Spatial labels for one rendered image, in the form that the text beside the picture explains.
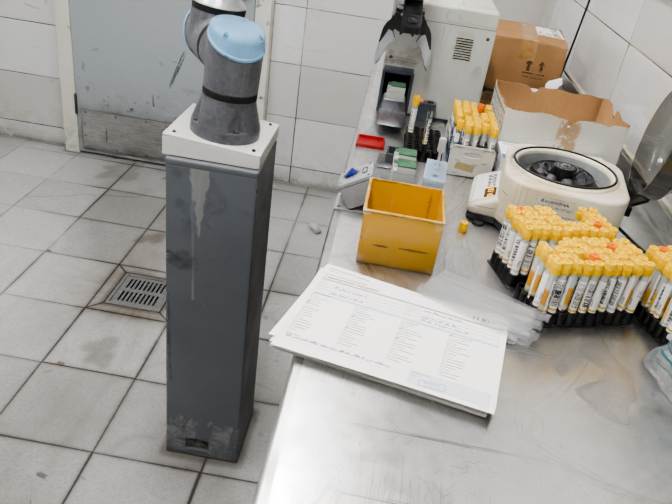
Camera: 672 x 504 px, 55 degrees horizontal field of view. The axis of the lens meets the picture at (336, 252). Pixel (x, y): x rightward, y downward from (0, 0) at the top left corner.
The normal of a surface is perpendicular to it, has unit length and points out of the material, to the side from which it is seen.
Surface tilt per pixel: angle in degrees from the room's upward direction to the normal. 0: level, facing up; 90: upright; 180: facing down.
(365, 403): 0
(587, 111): 88
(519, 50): 87
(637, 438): 0
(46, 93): 90
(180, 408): 90
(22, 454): 0
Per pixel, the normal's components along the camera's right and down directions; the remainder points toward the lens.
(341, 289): 0.13, -0.86
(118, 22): -0.11, 0.49
